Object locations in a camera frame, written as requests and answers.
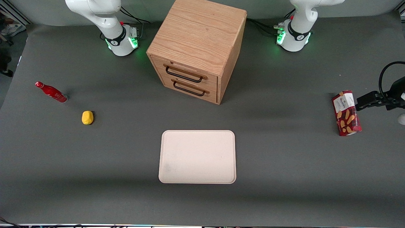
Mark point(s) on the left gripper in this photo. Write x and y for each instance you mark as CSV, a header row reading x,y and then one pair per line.
x,y
393,102

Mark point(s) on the wooden drawer front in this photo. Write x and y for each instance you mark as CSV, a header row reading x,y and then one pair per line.
x,y
190,71
202,92

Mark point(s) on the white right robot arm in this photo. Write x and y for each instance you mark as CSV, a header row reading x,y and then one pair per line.
x,y
104,19

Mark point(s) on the red biscuit box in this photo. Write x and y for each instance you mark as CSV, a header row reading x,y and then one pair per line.
x,y
347,114

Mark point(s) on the wooden drawer cabinet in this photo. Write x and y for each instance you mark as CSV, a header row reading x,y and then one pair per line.
x,y
199,31

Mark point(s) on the beige plastic tray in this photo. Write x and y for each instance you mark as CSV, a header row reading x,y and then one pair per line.
x,y
197,156

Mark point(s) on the white sneaker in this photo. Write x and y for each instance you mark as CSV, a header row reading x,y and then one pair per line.
x,y
12,29

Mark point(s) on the yellow lemon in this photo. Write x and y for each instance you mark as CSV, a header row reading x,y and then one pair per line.
x,y
87,117

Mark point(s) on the red coke bottle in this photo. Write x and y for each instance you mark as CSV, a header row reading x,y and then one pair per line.
x,y
53,92

